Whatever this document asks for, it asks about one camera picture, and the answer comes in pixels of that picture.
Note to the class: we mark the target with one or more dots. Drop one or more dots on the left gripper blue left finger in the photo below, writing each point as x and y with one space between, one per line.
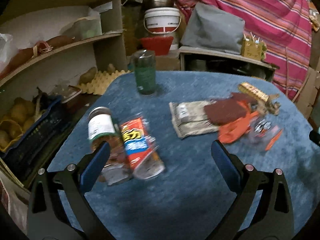
91 166

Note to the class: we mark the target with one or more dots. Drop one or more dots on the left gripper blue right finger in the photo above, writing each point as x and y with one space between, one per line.
227 168

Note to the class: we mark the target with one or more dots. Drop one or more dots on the orange plastic wrapper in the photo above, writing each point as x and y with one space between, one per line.
255 129

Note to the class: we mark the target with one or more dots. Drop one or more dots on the red blue snack can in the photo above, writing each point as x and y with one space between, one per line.
141 148

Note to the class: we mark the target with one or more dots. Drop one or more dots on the dark red wrapper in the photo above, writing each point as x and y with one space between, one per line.
224 111

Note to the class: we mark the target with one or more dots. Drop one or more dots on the silver grey snack packet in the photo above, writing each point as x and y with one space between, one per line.
190 119

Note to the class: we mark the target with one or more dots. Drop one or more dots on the crumpled brown paper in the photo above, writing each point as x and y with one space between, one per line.
270 106

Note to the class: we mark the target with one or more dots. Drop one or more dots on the blue fuzzy table cloth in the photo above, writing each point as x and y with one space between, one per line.
190 197

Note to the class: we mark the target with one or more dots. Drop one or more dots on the dark blue plastic crate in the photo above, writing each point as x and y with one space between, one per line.
41 141

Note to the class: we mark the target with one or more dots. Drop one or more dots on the yellow patterned snack box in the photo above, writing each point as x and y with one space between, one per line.
253 91

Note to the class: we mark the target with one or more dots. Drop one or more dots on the yellow egg tray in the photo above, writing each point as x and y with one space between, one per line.
100 82

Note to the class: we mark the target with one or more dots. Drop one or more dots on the low wooden side table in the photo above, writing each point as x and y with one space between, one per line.
206 60

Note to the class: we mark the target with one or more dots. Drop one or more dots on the yellow perforated utensil box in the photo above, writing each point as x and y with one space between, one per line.
251 48

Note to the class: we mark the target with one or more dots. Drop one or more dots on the dark green bottle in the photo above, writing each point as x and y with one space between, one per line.
143 63

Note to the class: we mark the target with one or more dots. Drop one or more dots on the green leafy vegetables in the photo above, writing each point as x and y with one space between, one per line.
263 50

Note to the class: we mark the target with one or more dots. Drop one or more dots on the red plastic basin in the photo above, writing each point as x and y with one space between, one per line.
159 44

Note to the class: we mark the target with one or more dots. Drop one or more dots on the grey cushion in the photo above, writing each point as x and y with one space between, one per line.
212 28

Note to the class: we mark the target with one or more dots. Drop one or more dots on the striped pink curtain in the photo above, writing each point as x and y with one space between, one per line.
283 25

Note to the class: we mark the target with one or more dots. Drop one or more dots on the white plastic bucket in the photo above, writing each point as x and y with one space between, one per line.
162 20

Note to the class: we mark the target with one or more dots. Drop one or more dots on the wooden wall shelf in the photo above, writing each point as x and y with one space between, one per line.
59 40

